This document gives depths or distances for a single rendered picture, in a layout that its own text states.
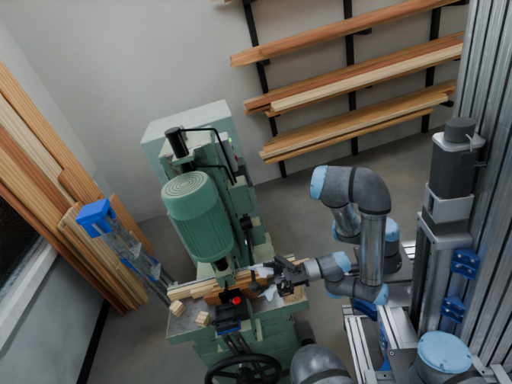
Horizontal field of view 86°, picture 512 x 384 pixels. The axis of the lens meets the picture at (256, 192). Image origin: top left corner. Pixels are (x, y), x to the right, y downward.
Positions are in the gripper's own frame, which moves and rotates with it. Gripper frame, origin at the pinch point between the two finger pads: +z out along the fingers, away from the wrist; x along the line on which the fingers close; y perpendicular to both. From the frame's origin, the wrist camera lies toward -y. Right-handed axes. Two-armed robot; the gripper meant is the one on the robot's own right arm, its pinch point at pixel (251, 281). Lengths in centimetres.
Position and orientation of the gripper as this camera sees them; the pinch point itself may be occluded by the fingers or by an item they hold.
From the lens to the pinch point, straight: 105.8
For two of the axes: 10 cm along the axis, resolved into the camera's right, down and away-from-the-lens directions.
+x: 2.4, 8.3, 5.0
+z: -9.6, 2.7, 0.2
